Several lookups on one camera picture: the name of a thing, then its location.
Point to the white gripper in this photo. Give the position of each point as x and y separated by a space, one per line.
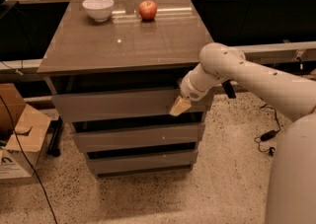
190 92

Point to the grey top drawer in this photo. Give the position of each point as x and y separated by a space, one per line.
114 105

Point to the grey drawer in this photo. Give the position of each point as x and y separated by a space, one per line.
136 164
114 105
138 137

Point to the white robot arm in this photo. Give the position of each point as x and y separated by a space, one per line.
292 187

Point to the grey drawer cabinet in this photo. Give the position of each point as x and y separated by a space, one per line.
126 53

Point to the grey middle drawer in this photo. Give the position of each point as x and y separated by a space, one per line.
138 137

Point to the grey bottom drawer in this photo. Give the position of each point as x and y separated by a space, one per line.
136 164

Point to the open cardboard box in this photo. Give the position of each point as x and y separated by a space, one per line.
22 134

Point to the red apple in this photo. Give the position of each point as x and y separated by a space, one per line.
147 10

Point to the white ceramic bowl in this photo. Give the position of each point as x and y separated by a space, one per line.
98 10

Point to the black stand leg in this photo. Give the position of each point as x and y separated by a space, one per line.
54 132

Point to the black power adapter with cable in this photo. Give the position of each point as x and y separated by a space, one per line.
268 135

